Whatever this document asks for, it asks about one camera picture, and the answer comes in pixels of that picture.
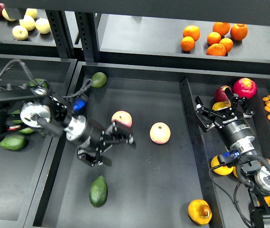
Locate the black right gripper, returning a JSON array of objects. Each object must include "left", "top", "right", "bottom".
[{"left": 195, "top": 88, "right": 256, "bottom": 150}]

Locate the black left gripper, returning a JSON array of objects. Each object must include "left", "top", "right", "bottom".
[{"left": 64, "top": 115, "right": 134, "bottom": 167}]

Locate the dark green avocado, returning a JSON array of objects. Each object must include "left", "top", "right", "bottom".
[{"left": 89, "top": 176, "right": 108, "bottom": 207}]

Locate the yellow pear brown stem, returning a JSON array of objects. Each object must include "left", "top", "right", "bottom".
[{"left": 187, "top": 199, "right": 212, "bottom": 225}]

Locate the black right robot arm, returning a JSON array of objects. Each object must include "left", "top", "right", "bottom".
[{"left": 195, "top": 88, "right": 270, "bottom": 228}]

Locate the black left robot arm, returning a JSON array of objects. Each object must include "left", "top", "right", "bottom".
[{"left": 0, "top": 59, "right": 134, "bottom": 166}]

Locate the light green avocado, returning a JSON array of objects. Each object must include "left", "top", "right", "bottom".
[{"left": 92, "top": 72, "right": 107, "bottom": 88}]

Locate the green avocado middle cluster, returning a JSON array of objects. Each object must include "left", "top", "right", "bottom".
[{"left": 19, "top": 128, "right": 34, "bottom": 134}]

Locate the green avocado cluster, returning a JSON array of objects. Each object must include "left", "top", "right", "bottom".
[
  {"left": 11, "top": 110, "right": 20, "bottom": 115},
  {"left": 19, "top": 128, "right": 34, "bottom": 134}
]

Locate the green avocado lower left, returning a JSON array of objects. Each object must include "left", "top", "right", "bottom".
[{"left": 0, "top": 134, "right": 27, "bottom": 151}]

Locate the green avocado upper cluster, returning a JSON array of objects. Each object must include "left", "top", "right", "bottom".
[{"left": 11, "top": 110, "right": 20, "bottom": 115}]

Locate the green avocado far left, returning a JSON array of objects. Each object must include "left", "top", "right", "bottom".
[{"left": 28, "top": 78, "right": 48, "bottom": 88}]

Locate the dark red apple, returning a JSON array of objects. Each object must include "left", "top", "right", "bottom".
[{"left": 214, "top": 85, "right": 232, "bottom": 102}]

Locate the bright red apple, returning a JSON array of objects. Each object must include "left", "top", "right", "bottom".
[{"left": 232, "top": 78, "right": 257, "bottom": 99}]

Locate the pink red apple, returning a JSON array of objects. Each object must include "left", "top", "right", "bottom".
[{"left": 111, "top": 110, "right": 132, "bottom": 127}]

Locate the orange bottom front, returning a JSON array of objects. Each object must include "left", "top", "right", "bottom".
[{"left": 206, "top": 43, "right": 226, "bottom": 56}]

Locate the orange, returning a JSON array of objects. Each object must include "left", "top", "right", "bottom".
[
  {"left": 183, "top": 25, "right": 201, "bottom": 42},
  {"left": 230, "top": 23, "right": 248, "bottom": 41},
  {"left": 206, "top": 43, "right": 226, "bottom": 56},
  {"left": 213, "top": 22, "right": 231, "bottom": 37},
  {"left": 180, "top": 36, "right": 195, "bottom": 52}
]

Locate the pale yellow pink apple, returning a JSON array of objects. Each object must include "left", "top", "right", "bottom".
[{"left": 149, "top": 122, "right": 171, "bottom": 144}]

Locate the orange right small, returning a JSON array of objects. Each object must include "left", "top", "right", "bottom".
[{"left": 219, "top": 38, "right": 233, "bottom": 54}]

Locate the orange small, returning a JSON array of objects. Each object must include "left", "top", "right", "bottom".
[
  {"left": 207, "top": 32, "right": 222, "bottom": 46},
  {"left": 219, "top": 38, "right": 233, "bottom": 54}
]

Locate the orange centre small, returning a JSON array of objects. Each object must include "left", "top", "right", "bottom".
[{"left": 207, "top": 32, "right": 222, "bottom": 46}]

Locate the orange lower left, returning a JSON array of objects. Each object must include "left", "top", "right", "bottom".
[{"left": 180, "top": 36, "right": 195, "bottom": 52}]

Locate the black centre tray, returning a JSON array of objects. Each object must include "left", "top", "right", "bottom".
[{"left": 24, "top": 61, "right": 270, "bottom": 228}]

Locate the orange top right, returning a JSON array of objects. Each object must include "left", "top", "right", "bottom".
[{"left": 230, "top": 23, "right": 248, "bottom": 41}]

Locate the orange top middle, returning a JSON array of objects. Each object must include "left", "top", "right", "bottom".
[{"left": 213, "top": 22, "right": 231, "bottom": 37}]

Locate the orange top left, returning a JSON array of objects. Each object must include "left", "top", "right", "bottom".
[{"left": 183, "top": 25, "right": 201, "bottom": 42}]

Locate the black tray divider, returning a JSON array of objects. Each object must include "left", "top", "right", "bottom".
[{"left": 179, "top": 78, "right": 223, "bottom": 228}]

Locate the pale yellow apple right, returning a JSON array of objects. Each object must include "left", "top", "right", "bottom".
[{"left": 35, "top": 18, "right": 51, "bottom": 34}]

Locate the pale yellow apple front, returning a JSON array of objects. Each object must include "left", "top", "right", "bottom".
[{"left": 12, "top": 25, "right": 28, "bottom": 41}]

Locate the pale yellow apple middle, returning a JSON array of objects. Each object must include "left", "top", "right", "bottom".
[{"left": 19, "top": 15, "right": 36, "bottom": 31}]

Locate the pale yellow apple back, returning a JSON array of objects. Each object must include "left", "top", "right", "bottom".
[{"left": 25, "top": 8, "right": 37, "bottom": 19}]

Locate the pale yellow apple hidden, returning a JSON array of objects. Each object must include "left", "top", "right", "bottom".
[{"left": 2, "top": 9, "right": 16, "bottom": 21}]

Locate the black shelf upright post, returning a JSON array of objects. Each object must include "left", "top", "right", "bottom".
[{"left": 75, "top": 11, "right": 101, "bottom": 63}]

